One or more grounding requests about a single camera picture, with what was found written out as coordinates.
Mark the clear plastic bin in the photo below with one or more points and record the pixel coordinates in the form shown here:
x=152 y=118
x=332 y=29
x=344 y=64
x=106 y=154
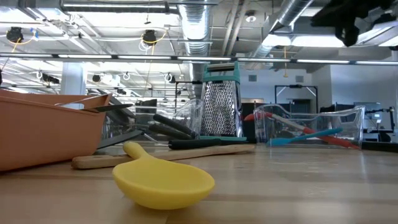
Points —
x=189 y=115
x=351 y=124

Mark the red slotted spoon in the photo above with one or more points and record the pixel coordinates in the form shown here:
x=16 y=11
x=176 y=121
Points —
x=335 y=141

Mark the blue silicone spoon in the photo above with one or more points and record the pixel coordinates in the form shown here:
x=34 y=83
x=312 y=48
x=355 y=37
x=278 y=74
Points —
x=298 y=138

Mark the black spatula with steel shaft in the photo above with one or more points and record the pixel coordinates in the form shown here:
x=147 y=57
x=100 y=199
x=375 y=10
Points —
x=192 y=143

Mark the wooden slotted spatula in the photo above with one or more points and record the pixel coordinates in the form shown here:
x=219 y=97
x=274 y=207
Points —
x=192 y=153

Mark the yellow silicone spoon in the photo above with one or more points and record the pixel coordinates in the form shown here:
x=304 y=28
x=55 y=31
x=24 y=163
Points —
x=161 y=183

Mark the orange plastic bin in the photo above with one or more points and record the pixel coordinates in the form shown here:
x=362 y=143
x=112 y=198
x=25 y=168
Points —
x=46 y=133

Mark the background workstation monitor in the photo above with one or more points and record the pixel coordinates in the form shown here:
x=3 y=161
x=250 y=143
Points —
x=367 y=112

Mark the long ceiling light strip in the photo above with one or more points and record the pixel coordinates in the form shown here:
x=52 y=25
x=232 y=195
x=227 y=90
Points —
x=199 y=58

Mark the teal steel box grater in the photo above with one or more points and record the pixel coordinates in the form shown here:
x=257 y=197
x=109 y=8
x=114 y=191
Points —
x=220 y=109

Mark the white column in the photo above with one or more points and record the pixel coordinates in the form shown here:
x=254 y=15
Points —
x=73 y=84

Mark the silver ventilation duct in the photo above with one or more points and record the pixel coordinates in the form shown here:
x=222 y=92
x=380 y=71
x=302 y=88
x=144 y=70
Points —
x=289 y=12
x=194 y=25

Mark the black rack frame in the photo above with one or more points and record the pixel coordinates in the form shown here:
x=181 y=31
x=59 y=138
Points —
x=295 y=86

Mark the black metal table frame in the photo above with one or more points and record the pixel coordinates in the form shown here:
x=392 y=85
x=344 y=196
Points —
x=379 y=147

